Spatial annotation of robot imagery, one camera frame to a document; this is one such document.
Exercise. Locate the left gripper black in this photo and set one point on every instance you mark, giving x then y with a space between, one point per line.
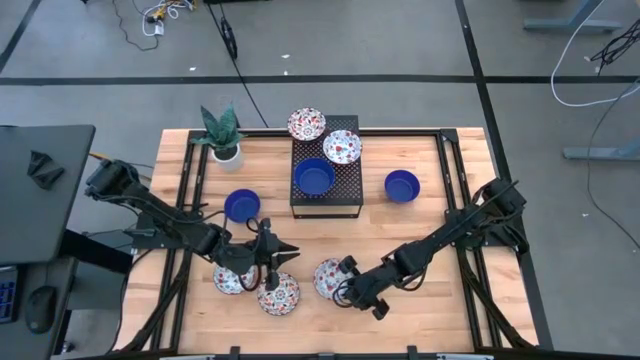
255 255

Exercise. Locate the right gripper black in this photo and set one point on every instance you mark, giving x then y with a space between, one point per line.
370 290

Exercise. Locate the red-sided floral mini bowl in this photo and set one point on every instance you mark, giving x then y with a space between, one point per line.
342 146
225 283
325 277

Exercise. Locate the dark-sided floral mini bowl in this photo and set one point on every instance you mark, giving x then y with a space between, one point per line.
306 123
280 300

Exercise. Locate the blue mini bowl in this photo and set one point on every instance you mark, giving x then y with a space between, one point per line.
402 185
242 205
314 176

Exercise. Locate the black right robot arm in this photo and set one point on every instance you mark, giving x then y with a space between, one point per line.
450 227

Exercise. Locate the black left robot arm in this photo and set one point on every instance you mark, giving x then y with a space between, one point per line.
150 205

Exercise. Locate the black perforated metal rack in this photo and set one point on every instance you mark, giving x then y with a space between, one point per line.
350 190

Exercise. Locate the snake plant in white pot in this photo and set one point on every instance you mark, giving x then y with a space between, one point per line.
235 162

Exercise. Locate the grey side desk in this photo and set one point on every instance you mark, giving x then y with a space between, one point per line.
60 280

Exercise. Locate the black computer mouse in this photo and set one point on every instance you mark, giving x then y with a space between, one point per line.
40 307

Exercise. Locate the black folded cloth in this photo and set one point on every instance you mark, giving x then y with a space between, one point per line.
44 170

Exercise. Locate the black side desk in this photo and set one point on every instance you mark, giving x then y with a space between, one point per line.
30 225

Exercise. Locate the black keyboard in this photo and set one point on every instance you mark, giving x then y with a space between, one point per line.
7 300

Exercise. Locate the grey desk foot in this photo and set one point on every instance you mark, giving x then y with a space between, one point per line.
570 24
600 152

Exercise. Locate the black clamp bracket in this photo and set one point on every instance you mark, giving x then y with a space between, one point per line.
412 353
234 353

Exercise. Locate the black metal table frame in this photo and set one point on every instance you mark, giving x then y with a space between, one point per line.
400 132

